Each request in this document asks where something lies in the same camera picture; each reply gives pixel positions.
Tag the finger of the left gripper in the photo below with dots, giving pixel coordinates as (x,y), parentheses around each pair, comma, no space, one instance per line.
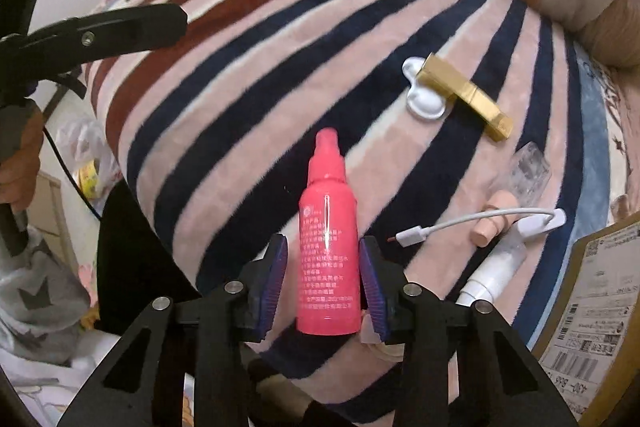
(80,40)

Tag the gold rectangular box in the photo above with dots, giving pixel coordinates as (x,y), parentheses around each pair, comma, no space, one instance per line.
(443,78)

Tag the striped plush blanket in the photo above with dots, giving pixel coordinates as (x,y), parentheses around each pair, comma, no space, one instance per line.
(214,135)

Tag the person's left hand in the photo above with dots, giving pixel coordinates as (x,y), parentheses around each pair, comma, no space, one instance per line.
(19,172)

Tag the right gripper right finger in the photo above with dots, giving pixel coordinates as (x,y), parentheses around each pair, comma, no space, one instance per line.
(462,366)

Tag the white card reader adapter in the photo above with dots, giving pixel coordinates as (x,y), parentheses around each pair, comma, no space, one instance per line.
(527,222)

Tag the small white spray bottle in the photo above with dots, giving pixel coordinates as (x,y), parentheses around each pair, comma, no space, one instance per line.
(490,279)

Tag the brown cardboard box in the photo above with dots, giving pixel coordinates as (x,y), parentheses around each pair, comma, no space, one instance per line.
(589,346)

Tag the pink spray bottle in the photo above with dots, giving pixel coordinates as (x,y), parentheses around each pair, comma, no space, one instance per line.
(328,287)

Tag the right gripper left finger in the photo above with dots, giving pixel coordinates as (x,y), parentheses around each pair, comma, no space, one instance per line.
(140,381)

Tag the clear bottle pink cap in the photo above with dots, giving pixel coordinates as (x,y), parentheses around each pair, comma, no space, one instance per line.
(523,181)

